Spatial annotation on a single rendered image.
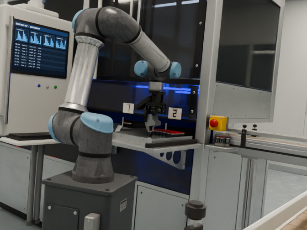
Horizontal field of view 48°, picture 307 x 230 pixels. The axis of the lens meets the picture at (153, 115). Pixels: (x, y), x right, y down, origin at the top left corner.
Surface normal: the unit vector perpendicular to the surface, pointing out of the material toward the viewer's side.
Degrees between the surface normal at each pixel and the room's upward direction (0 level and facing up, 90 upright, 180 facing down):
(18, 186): 90
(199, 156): 90
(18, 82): 90
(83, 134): 90
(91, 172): 73
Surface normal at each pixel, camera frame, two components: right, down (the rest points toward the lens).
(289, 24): -0.62, -0.01
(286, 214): 0.79, 0.10
